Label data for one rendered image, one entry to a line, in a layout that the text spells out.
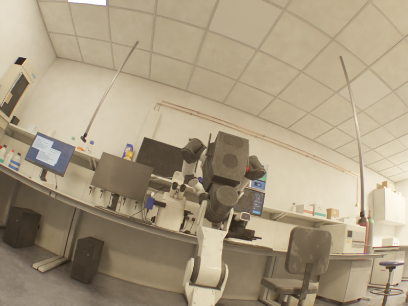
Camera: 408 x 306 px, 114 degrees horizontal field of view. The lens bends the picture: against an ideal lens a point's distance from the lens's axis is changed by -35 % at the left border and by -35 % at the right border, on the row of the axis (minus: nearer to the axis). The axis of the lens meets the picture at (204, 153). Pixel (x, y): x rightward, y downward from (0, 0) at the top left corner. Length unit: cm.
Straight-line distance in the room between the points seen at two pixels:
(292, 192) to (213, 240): 239
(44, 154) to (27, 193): 74
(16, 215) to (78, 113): 163
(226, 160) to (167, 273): 171
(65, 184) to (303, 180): 346
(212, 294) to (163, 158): 174
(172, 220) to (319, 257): 120
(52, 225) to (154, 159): 151
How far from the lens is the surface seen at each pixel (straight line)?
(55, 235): 271
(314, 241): 171
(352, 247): 318
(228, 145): 119
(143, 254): 246
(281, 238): 300
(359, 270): 337
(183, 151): 128
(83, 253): 203
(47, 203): 275
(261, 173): 137
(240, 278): 277
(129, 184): 196
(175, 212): 165
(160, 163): 239
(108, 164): 204
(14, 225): 239
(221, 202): 97
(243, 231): 198
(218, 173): 112
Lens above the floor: 79
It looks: 22 degrees up
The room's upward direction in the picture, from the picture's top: 14 degrees clockwise
